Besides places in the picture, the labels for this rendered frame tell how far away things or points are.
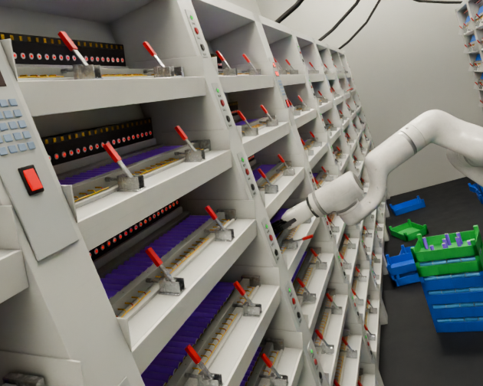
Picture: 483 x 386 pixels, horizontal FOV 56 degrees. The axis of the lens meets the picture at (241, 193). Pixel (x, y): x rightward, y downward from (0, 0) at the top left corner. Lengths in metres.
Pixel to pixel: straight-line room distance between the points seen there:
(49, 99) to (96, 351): 0.34
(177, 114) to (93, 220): 0.60
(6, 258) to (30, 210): 0.06
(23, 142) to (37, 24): 0.50
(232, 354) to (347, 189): 0.66
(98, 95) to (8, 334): 0.37
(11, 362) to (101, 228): 0.20
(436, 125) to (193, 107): 0.75
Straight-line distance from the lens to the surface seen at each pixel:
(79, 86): 0.73
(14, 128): 0.60
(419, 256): 2.47
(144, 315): 0.75
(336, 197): 1.41
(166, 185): 0.83
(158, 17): 1.21
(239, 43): 1.86
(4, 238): 0.56
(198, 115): 1.17
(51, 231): 0.58
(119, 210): 0.70
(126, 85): 0.83
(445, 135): 1.52
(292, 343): 1.29
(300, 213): 1.43
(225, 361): 0.94
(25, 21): 1.04
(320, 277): 1.70
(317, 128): 2.51
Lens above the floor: 1.34
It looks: 8 degrees down
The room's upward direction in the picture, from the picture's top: 20 degrees counter-clockwise
